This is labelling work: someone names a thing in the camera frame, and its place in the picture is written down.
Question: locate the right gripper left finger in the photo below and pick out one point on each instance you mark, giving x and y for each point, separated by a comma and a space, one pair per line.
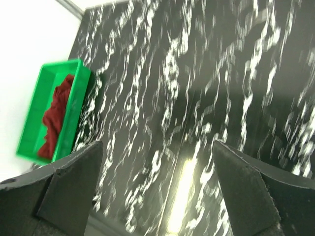
54, 200

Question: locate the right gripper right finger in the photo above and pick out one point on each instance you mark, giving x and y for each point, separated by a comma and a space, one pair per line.
262, 200

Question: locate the dark red t shirt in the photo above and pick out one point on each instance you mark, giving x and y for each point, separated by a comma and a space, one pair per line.
54, 116

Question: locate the green plastic bin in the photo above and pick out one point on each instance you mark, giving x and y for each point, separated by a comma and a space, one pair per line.
50, 76

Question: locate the left aluminium frame post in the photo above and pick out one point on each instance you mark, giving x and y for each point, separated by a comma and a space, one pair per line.
72, 8

